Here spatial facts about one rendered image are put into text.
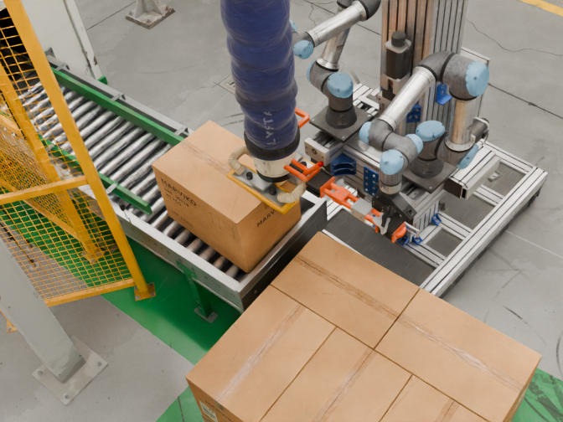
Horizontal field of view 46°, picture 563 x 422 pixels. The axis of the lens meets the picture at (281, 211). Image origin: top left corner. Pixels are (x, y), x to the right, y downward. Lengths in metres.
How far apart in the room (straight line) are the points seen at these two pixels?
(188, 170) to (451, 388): 1.55
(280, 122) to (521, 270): 1.99
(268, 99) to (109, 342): 1.97
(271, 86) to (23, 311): 1.63
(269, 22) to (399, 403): 1.63
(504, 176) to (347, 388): 1.82
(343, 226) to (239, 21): 1.88
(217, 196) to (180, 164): 0.29
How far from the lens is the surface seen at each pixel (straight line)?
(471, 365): 3.01
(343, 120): 3.14
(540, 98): 5.04
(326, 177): 2.62
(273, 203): 2.71
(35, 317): 3.36
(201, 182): 3.12
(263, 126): 2.49
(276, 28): 2.24
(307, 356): 2.99
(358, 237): 3.76
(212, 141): 3.31
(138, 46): 5.75
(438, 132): 2.81
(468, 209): 3.94
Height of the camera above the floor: 3.19
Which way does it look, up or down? 50 degrees down
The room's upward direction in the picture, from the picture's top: 8 degrees counter-clockwise
